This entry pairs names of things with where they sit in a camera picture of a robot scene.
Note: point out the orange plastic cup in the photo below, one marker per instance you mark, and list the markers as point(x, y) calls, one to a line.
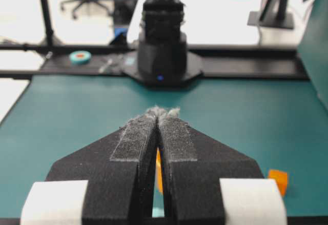
point(159, 185)

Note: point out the right gripper black right finger white tape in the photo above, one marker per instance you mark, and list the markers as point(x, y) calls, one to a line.
point(207, 182)

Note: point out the black office chair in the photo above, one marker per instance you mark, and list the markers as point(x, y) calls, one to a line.
point(82, 2)

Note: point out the teal tape roll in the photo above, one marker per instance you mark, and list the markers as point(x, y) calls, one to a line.
point(80, 57)

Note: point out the black vertical frame pole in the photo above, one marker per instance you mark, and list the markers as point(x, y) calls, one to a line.
point(50, 39)

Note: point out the black monitor stand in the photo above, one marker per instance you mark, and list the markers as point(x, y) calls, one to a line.
point(272, 14)

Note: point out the right gripper black left finger white tape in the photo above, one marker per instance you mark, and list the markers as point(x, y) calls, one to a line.
point(110, 181)

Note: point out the orange block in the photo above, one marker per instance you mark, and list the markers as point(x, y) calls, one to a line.
point(281, 178)

